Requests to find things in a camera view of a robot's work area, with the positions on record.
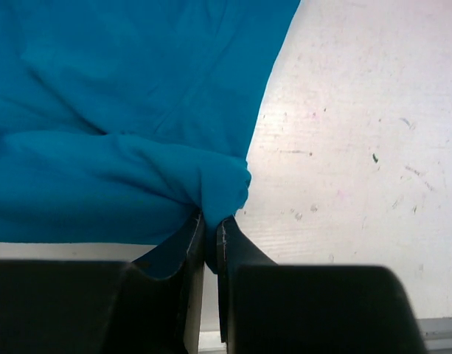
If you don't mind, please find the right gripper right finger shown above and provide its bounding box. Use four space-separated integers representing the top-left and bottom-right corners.
216 218 426 353

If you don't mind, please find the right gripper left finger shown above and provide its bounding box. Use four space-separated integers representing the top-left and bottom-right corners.
0 212 205 353

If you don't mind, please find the blue t shirt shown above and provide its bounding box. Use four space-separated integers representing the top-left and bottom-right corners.
0 1 299 268

